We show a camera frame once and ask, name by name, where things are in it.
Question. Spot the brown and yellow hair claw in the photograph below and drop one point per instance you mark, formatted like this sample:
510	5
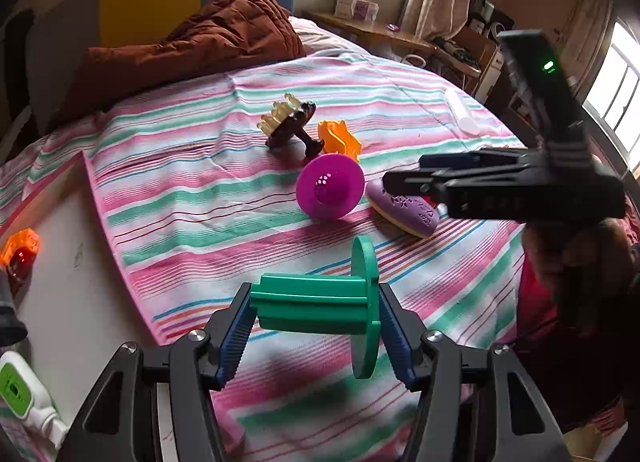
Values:
295	121

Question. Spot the person's reddish garment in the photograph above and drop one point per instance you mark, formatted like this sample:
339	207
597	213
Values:
550	372

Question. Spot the purple heart-shaped brush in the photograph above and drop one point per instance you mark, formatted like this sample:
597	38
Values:
400	212

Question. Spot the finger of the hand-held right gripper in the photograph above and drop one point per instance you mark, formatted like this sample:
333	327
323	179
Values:
415	184
475	161

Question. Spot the rust brown quilt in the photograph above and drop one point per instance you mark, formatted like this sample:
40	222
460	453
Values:
215	31

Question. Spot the purple and white carton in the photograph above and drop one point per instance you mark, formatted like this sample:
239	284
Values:
365	10

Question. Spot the cluttered side table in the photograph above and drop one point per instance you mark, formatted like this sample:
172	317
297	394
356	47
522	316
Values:
470	56

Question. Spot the wooden ledge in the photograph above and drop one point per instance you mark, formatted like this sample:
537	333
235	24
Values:
370	34

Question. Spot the white and green device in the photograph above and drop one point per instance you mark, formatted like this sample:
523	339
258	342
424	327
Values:
20	387

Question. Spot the pink-rimmed white tray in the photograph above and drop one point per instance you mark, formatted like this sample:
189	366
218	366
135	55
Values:
75	292

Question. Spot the green plastic spool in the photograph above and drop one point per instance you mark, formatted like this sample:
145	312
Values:
310	307

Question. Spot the orange toy with red ball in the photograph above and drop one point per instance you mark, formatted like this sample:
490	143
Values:
22	244

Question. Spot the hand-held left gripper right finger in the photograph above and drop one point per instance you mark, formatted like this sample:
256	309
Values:
395	344

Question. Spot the orange plastic mould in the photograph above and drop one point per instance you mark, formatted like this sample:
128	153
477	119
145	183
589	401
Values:
340	139

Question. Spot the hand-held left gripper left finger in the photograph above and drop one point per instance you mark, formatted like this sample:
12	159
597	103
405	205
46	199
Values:
235	344

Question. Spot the side window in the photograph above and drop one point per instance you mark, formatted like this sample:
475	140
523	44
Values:
615	96

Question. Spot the white plastic tube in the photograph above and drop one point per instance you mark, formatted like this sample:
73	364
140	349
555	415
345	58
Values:
460	109

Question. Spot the striped blanket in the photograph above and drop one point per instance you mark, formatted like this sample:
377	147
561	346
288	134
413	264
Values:
200	202

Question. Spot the magenta plastic strainer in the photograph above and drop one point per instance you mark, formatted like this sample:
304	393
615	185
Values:
327	187

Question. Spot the person's right hand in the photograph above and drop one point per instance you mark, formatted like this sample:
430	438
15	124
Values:
570	267

